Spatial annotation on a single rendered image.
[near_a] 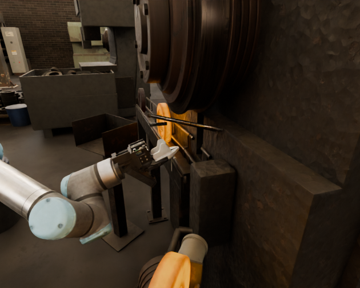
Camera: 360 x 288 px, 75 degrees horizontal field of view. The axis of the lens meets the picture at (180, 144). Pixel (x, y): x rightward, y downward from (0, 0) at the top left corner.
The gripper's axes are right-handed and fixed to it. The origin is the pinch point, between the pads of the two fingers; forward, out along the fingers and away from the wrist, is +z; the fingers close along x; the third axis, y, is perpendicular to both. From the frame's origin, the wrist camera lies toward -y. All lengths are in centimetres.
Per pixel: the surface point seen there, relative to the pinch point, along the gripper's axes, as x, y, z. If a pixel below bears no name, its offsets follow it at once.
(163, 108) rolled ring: 30.6, 5.5, 4.8
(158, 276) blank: -46.2, 7.9, -13.5
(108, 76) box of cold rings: 239, 2, -20
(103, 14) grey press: 259, 67, 3
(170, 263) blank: -44.4, 7.1, -11.5
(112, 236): 45, -62, -49
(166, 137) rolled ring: 26.5, -6.3, 1.0
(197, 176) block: -23.6, 4.2, 0.1
